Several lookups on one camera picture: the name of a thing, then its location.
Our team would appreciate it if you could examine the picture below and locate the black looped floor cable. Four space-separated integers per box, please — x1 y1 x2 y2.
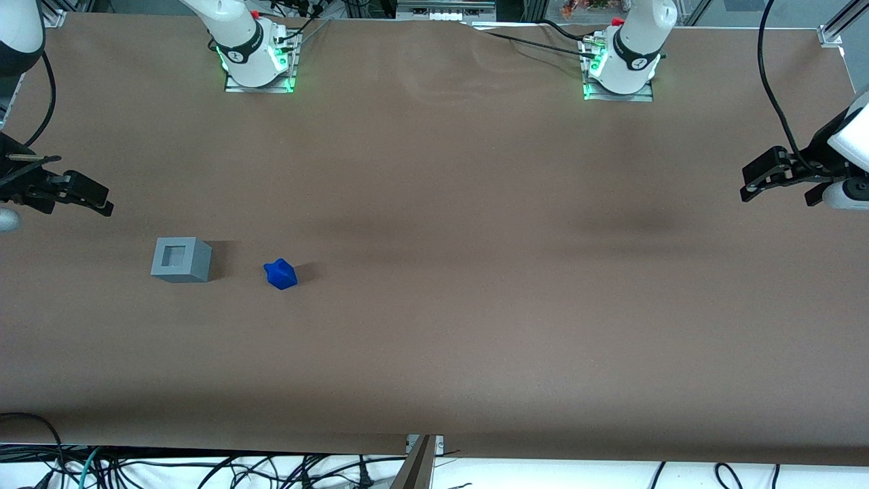
0 412 65 489

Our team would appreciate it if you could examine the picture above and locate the orange background clutter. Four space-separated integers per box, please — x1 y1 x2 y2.
560 0 612 18

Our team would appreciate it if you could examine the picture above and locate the teal floor cable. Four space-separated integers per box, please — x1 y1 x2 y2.
76 447 103 489

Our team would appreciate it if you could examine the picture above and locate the black right base cable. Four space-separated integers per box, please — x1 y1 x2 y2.
268 0 323 38

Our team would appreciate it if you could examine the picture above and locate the aluminium frame profile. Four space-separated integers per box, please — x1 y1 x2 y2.
39 0 69 29

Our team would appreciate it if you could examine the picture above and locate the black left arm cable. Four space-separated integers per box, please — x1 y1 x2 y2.
758 0 826 174

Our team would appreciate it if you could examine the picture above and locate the blue plastic part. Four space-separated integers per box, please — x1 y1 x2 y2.
263 258 299 291

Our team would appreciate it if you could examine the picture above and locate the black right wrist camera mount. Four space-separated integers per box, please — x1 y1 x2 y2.
0 155 114 218

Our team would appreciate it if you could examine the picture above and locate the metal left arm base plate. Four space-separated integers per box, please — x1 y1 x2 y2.
583 37 654 103

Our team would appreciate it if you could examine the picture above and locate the aluminium frame corner bracket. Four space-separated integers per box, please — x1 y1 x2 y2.
818 0 869 48

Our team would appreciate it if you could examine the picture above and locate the brown table mat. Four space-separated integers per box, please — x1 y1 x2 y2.
0 12 869 468

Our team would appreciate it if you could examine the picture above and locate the aluminium profile post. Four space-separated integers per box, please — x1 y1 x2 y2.
390 438 435 489

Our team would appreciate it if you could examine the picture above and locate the long black base cable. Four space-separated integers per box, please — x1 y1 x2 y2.
462 20 598 60

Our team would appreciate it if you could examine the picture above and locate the gray square base block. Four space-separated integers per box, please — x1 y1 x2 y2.
150 237 212 283

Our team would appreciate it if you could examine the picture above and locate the gray power strip unit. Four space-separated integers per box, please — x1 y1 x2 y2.
396 0 498 22

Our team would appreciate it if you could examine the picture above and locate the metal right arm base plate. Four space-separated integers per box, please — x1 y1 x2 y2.
224 31 297 94

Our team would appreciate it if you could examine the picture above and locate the short black base cable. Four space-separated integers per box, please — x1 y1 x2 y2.
540 19 595 43

